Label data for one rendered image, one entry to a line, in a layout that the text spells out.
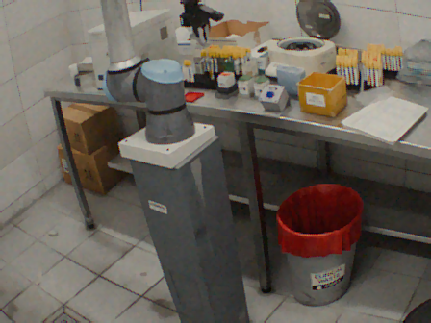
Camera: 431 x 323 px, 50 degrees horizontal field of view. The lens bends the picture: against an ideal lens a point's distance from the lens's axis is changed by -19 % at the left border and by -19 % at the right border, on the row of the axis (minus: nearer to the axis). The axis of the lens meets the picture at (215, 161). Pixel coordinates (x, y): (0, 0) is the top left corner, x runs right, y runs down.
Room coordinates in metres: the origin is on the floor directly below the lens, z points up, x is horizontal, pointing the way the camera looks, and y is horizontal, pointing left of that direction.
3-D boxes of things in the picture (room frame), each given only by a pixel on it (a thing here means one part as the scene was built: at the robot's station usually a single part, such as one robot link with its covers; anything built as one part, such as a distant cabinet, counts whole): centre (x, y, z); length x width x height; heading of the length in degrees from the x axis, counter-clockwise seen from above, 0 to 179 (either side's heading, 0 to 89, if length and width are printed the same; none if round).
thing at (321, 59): (1.96, -0.40, 0.94); 0.30 x 0.24 x 0.12; 130
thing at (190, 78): (1.97, -0.02, 0.93); 0.17 x 0.09 x 0.11; 50
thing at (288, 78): (1.73, -0.31, 0.92); 0.10 x 0.07 x 0.10; 44
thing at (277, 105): (1.65, -0.23, 0.92); 0.13 x 0.07 x 0.08; 139
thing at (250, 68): (2.03, -0.11, 0.91); 0.20 x 0.10 x 0.07; 49
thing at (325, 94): (1.60, -0.39, 0.93); 0.13 x 0.13 x 0.10; 49
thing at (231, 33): (2.24, -0.17, 0.95); 0.29 x 0.25 x 0.15; 139
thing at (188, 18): (1.97, -0.02, 1.19); 0.09 x 0.08 x 0.12; 50
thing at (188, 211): (1.51, 0.12, 0.44); 0.20 x 0.20 x 0.87; 49
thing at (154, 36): (2.21, 0.25, 1.03); 0.31 x 0.27 x 0.30; 49
